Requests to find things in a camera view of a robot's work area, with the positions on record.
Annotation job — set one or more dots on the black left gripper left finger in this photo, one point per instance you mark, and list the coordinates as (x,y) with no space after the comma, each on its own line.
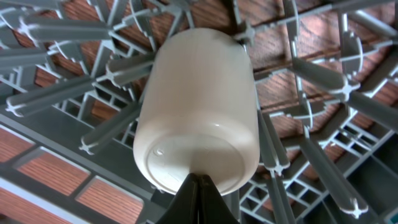
(183,208)

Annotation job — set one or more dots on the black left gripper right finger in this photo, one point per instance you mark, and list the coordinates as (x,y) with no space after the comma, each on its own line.
(212,208)

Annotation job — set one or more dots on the white plastic cup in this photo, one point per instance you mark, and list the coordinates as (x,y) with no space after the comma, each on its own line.
(199,113)

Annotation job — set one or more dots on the grey plastic dishwasher rack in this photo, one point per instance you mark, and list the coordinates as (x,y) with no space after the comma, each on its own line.
(71,90)

